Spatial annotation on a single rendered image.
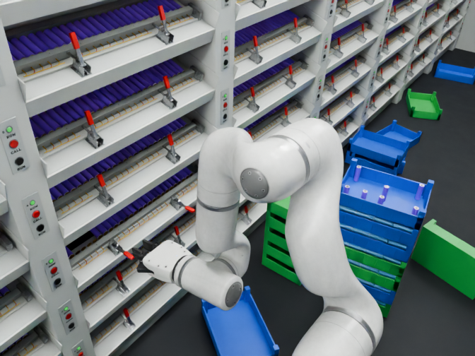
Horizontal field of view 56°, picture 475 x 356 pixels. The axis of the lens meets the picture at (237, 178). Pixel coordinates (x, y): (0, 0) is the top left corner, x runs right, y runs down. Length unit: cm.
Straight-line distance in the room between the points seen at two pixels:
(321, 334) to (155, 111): 75
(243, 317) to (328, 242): 111
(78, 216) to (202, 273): 38
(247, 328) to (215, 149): 112
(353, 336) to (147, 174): 77
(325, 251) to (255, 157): 22
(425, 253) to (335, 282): 138
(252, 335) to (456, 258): 91
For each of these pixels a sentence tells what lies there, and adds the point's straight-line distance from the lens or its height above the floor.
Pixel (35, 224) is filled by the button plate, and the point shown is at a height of 79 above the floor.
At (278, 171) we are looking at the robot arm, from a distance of 68.
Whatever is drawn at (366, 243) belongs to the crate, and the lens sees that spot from 173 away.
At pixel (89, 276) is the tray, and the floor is 51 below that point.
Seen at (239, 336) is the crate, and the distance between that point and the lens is 182.
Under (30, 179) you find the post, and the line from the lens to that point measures 109.
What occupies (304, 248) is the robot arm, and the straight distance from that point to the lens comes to 79.
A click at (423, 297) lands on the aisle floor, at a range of 211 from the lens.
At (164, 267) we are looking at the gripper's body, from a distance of 115.
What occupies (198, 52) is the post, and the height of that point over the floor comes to 99.
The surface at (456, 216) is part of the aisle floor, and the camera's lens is 259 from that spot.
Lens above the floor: 151
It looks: 37 degrees down
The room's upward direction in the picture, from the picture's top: 2 degrees clockwise
